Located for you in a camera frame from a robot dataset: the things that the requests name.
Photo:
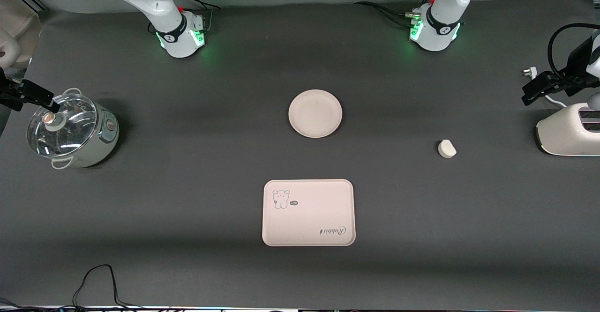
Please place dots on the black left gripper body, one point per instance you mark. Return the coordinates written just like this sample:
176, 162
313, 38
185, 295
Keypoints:
571, 68

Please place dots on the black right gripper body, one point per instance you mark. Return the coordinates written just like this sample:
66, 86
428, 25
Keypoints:
5, 92

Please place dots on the white steamed bun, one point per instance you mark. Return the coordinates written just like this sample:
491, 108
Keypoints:
446, 149

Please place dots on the round beige plate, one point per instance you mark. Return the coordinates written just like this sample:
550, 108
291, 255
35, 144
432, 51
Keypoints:
315, 114

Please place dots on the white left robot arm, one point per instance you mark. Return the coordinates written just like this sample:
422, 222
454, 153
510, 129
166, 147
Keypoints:
440, 26

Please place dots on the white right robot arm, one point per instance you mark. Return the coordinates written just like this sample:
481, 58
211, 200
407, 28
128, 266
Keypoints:
154, 3

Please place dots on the pink rabbit print tray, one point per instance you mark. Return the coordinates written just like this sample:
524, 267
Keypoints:
314, 218

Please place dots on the glass pot lid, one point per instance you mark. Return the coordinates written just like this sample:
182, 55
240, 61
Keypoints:
65, 131

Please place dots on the white toaster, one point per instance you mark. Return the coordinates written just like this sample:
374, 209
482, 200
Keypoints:
567, 134

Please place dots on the beige background object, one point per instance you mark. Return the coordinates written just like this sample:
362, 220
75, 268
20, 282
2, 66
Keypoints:
23, 26

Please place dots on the pale green electric pot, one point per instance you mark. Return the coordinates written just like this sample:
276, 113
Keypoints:
105, 138

